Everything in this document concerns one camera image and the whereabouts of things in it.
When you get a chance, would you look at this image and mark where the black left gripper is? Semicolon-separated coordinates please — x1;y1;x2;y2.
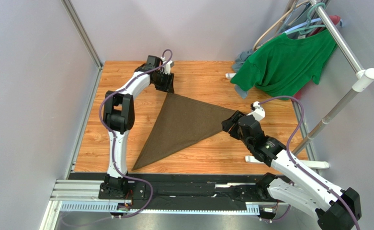
152;71;175;94

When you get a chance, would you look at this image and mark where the brown cloth napkin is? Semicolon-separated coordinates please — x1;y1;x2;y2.
133;93;235;170

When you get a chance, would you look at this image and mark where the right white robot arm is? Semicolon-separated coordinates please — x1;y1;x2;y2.
222;111;362;230

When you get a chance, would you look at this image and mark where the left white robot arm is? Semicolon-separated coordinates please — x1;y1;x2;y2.
99;56;174;199

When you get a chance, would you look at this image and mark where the grey blue cloth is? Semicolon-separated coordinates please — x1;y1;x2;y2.
231;49;254;99

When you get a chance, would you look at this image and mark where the green t-shirt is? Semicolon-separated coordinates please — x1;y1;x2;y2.
230;30;337;97

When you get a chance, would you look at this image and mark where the beige clothes hanger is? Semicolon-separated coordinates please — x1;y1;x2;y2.
252;0;308;51

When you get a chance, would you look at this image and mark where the teal clothes hanger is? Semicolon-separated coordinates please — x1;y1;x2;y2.
284;2;326;35

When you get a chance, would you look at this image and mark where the light blue clothes hanger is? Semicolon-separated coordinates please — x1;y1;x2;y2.
284;18;321;35

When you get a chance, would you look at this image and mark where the metal clothes rack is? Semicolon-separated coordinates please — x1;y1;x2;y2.
225;0;374;170

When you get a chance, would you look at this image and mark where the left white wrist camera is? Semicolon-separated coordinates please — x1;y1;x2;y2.
159;57;174;74

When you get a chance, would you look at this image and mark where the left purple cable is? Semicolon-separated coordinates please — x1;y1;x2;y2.
59;49;174;228

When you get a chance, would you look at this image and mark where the purple cable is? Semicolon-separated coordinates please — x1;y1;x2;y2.
258;95;361;230
59;49;174;228

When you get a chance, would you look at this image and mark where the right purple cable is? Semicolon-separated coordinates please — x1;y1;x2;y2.
258;95;361;230

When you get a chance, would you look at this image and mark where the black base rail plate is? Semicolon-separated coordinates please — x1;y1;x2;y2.
68;172;278;211

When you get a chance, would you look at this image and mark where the aluminium frame post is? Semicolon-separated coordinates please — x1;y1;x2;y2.
60;0;104;68

